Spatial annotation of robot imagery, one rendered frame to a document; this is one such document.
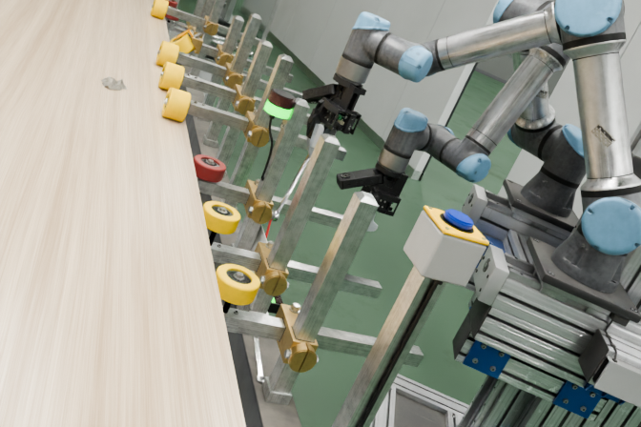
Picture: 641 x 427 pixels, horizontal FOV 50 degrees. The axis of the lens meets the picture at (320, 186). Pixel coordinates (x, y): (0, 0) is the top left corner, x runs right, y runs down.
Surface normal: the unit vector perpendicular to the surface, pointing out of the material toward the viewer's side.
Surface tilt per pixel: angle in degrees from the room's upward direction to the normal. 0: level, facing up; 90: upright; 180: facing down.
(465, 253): 90
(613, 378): 90
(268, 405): 0
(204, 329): 0
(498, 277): 90
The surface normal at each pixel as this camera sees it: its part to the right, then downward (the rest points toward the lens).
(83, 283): 0.38, -0.87
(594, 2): -0.46, 0.00
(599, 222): -0.43, 0.26
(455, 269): 0.24, 0.43
